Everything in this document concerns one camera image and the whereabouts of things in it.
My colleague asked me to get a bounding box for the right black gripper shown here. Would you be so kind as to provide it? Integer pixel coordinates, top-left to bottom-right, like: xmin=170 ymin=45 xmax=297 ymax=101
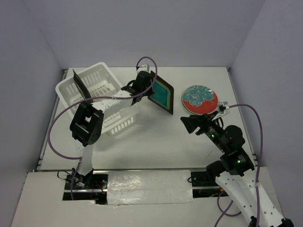
xmin=179 ymin=110 xmax=227 ymax=151

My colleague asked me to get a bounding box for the large red teal floral plate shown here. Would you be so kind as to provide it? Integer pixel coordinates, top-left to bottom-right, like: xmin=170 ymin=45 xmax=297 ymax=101
xmin=181 ymin=85 xmax=218 ymax=115

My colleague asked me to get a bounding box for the black square plate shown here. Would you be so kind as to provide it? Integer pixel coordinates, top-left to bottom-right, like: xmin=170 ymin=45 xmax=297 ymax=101
xmin=73 ymin=70 xmax=91 ymax=99
xmin=146 ymin=75 xmax=174 ymax=114

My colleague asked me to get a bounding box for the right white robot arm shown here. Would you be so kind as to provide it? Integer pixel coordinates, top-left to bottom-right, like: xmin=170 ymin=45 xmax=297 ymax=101
xmin=180 ymin=114 xmax=293 ymax=227

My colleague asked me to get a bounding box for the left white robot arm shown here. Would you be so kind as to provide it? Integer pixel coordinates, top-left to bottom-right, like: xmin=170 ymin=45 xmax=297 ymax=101
xmin=70 ymin=71 xmax=157 ymax=189

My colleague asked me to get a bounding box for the white plastic dish rack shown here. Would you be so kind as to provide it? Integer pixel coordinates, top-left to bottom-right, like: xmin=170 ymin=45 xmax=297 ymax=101
xmin=55 ymin=62 xmax=140 ymax=135

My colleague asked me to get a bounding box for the white foam front board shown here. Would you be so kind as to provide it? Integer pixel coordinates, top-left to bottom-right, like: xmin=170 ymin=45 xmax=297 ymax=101
xmin=9 ymin=168 xmax=292 ymax=227

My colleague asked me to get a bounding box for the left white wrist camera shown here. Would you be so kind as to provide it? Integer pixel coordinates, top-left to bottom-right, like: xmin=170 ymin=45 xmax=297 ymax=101
xmin=136 ymin=64 xmax=150 ymax=73

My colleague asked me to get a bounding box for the metal base rail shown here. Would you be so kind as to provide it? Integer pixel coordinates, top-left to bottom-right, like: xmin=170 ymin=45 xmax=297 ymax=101
xmin=56 ymin=170 xmax=227 ymax=205

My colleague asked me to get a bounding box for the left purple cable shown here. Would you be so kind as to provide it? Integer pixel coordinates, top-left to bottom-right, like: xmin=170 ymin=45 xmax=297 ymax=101
xmin=48 ymin=56 xmax=158 ymax=197

